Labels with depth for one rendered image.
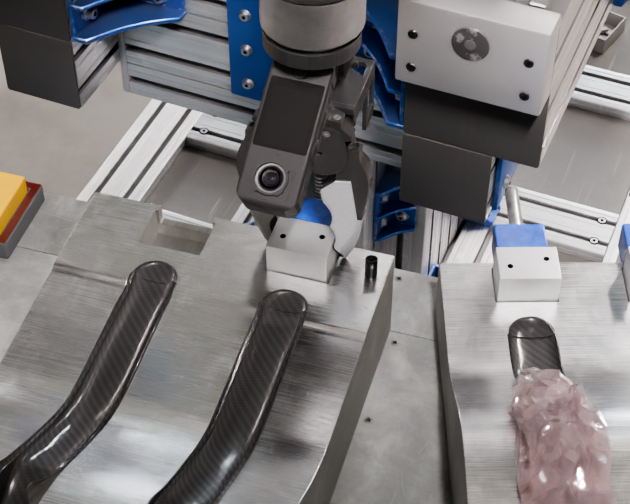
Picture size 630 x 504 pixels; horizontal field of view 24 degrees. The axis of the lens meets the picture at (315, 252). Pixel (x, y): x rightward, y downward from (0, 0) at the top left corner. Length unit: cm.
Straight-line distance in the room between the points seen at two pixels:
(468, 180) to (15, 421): 54
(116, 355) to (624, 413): 38
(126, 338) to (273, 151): 21
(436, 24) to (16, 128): 152
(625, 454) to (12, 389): 45
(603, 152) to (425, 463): 123
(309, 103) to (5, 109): 173
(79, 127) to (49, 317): 153
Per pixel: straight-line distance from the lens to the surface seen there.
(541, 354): 117
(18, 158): 262
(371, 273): 115
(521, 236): 123
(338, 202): 111
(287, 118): 103
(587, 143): 233
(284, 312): 114
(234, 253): 117
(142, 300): 116
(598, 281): 122
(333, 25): 100
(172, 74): 161
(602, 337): 118
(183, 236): 123
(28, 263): 131
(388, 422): 118
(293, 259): 114
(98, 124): 267
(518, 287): 118
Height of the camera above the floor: 174
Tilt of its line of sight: 46 degrees down
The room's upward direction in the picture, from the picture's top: straight up
